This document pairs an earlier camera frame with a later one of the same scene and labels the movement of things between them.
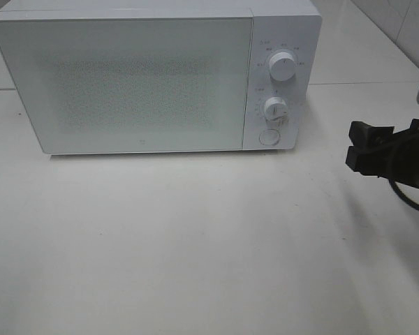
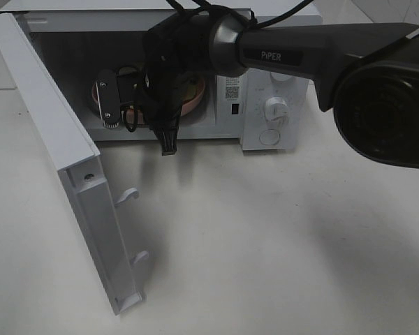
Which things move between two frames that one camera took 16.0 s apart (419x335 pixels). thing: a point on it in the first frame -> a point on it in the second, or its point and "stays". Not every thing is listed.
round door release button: [269, 137] stays
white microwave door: [133, 85] -> [90, 190]
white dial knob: [276, 111] stays
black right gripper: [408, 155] -> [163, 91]
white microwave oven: [131, 76] stays
